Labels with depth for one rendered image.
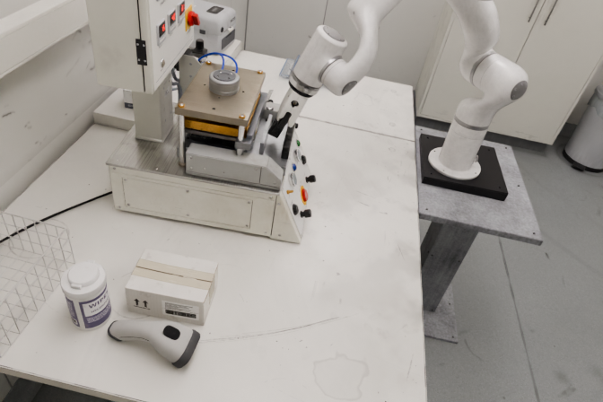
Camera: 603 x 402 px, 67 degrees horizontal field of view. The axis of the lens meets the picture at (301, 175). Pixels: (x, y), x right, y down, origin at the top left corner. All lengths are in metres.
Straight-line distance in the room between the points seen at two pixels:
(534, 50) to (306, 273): 2.49
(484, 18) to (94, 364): 1.27
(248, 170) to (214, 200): 0.14
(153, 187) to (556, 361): 1.88
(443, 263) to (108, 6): 1.55
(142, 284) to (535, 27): 2.82
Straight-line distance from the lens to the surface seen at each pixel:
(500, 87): 1.52
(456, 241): 1.93
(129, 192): 1.33
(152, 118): 1.31
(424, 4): 3.59
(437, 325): 2.23
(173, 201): 1.30
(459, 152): 1.67
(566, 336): 2.56
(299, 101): 1.17
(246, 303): 1.17
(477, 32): 1.42
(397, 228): 1.45
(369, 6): 1.14
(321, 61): 1.12
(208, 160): 1.18
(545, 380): 2.34
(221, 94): 1.21
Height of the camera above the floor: 1.71
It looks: 38 degrees down
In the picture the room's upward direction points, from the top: 11 degrees clockwise
